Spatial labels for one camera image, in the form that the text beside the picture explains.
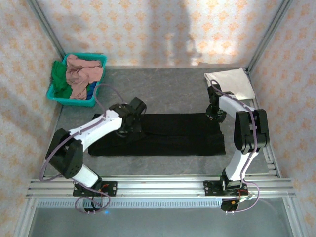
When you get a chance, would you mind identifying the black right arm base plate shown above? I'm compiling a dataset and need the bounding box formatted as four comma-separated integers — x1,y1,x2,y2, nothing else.
202,179,247,197

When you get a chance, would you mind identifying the aluminium table side rail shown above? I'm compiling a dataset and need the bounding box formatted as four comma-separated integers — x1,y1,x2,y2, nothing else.
243,68,281,179
38,102,64,179

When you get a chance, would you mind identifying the pink t-shirt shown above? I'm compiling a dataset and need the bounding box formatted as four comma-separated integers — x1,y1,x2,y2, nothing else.
65,54,104,101

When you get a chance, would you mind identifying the grey metal sheet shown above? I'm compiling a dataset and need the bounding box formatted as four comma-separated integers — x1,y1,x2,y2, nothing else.
27,207,294,237

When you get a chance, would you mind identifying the long aluminium mounting rail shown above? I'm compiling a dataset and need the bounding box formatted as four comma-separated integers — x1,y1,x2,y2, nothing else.
26,175,296,198

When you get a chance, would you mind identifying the green t-shirt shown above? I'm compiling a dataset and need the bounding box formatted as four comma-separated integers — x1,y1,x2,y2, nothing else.
51,60,74,98

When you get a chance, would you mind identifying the aluminium frame post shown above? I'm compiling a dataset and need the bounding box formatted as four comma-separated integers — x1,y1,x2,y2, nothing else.
26,0,67,60
245,0,296,74

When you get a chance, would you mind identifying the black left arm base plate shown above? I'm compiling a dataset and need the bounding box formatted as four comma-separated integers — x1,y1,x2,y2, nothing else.
73,180,118,197

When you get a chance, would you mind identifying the black base connector box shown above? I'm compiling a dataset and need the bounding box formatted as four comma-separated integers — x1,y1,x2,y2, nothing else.
220,198,240,215

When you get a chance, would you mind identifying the slotted grey cable duct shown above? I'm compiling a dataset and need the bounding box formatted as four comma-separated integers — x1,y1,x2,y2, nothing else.
36,198,224,209

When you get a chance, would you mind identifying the blue t-shirt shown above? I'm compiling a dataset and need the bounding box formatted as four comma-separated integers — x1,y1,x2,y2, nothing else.
85,82,98,99

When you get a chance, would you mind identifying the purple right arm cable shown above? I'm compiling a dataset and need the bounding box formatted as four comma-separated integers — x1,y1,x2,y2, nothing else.
209,79,260,215

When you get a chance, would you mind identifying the teal plastic basket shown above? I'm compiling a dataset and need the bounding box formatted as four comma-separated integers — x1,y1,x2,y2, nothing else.
46,53,108,108

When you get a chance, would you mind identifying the white folded t-shirt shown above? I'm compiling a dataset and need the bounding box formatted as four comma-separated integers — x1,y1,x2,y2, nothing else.
203,68,256,101

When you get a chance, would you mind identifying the aluminium frame leg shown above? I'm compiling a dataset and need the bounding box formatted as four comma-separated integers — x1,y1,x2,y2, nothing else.
282,197,307,237
12,197,37,237

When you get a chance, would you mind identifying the black t-shirt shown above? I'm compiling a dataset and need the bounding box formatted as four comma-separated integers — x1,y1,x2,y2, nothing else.
88,112,227,158

